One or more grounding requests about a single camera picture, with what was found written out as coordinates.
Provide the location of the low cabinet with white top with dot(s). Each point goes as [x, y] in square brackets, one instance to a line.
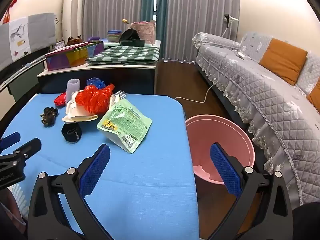
[140, 80]

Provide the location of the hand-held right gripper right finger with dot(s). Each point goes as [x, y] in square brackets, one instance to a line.
[225, 167]

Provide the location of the pink plastic bin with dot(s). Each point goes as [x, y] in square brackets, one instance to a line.
[225, 130]

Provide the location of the red plastic bag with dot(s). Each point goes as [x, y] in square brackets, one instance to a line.
[93, 100]

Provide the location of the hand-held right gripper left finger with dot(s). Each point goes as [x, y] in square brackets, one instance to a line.
[96, 170]

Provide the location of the white charger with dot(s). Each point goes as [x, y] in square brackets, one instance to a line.
[242, 55]

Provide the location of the grey deer print dust cover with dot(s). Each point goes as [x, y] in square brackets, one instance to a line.
[37, 27]

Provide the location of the white ribbed object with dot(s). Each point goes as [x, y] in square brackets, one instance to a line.
[18, 200]

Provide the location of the pink fabric basket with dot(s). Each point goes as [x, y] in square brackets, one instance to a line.
[147, 33]

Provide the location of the white paper carton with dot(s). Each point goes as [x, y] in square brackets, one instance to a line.
[75, 116]

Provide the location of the stack of coloured bowls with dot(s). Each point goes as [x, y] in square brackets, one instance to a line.
[114, 36]

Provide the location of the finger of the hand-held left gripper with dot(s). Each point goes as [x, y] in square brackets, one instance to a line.
[30, 146]
[10, 138]

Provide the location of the black elastic band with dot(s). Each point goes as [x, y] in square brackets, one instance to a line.
[74, 135]

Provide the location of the clear packet of straws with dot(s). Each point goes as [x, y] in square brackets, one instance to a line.
[120, 95]

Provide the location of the orange cushion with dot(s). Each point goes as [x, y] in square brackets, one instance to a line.
[315, 93]
[282, 60]

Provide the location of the yellow flower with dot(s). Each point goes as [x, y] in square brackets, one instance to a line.
[125, 21]

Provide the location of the television cabinet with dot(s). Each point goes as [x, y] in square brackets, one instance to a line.
[22, 85]

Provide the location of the dark brown hair scrunchie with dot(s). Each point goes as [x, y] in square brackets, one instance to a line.
[48, 116]

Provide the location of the dark green tray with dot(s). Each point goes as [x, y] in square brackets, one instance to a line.
[132, 43]

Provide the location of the green checked cloth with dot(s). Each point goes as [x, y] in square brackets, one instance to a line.
[125, 53]

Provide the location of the grey curtain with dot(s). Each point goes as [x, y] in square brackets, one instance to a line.
[112, 5]
[200, 10]

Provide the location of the red crumpled wrapper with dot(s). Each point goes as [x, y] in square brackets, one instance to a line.
[60, 99]

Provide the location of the sofa with grey quilted cover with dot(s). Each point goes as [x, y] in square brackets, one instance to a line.
[262, 92]

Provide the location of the grey patterned cushion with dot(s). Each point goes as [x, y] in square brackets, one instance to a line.
[256, 46]

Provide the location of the white foam net sleeve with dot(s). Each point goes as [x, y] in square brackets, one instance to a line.
[72, 87]

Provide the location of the brown ornament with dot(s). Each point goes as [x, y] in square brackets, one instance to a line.
[74, 40]

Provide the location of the purple lid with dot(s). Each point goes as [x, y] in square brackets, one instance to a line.
[93, 39]

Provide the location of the blue plastic bag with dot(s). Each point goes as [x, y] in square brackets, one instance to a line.
[95, 82]

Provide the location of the clip-on stand lamp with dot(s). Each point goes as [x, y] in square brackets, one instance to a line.
[228, 20]

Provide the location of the teal curtain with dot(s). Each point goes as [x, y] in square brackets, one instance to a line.
[156, 0]

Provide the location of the white standing air conditioner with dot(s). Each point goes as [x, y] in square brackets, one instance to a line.
[74, 10]

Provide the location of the green snack pouch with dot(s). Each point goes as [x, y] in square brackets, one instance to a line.
[125, 122]

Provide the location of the colourful patterned box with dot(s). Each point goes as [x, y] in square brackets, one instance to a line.
[70, 58]

